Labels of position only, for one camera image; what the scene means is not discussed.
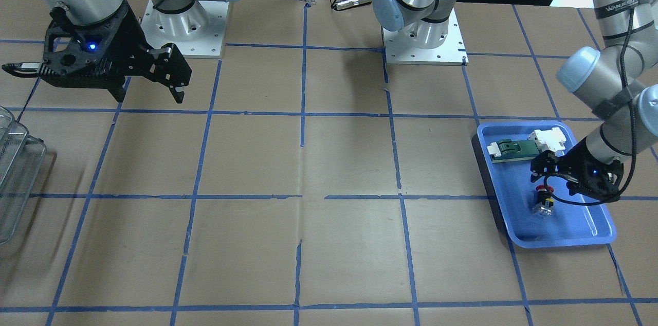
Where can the silver cable connector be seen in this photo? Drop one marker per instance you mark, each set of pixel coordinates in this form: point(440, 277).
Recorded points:
point(343, 5)

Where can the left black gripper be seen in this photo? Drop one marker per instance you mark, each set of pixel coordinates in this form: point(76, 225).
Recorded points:
point(573, 163)

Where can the white circuit breaker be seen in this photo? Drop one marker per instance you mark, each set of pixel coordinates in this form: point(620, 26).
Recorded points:
point(552, 140)

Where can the wire mesh shelf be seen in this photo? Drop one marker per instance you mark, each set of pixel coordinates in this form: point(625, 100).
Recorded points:
point(21, 159)

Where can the blue plastic tray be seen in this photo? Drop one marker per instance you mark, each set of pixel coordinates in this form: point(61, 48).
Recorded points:
point(514, 201)

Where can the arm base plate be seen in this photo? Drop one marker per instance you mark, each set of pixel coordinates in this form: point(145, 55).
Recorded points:
point(198, 32)
point(426, 43)

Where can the green terminal block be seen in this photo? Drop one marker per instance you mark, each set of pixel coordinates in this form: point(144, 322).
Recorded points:
point(507, 150)

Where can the red emergency stop button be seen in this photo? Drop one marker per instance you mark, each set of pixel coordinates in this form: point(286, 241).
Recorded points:
point(544, 201)

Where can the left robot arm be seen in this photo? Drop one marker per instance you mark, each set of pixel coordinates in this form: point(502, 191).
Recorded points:
point(606, 80)

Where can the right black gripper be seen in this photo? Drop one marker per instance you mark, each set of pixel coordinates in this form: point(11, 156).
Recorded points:
point(129, 37)

